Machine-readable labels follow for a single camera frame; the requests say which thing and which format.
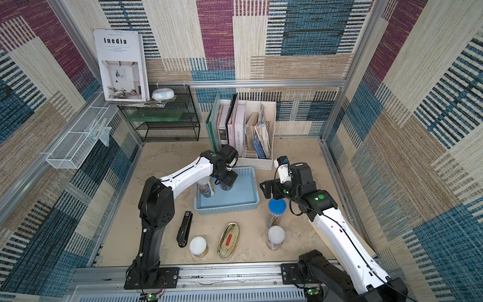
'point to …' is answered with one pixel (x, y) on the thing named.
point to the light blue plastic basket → (244, 194)
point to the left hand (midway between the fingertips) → (226, 176)
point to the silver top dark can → (225, 187)
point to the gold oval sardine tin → (228, 240)
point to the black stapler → (183, 229)
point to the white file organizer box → (249, 126)
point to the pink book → (236, 126)
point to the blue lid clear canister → (277, 207)
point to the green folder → (212, 124)
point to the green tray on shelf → (156, 115)
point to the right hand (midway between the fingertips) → (270, 180)
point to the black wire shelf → (186, 129)
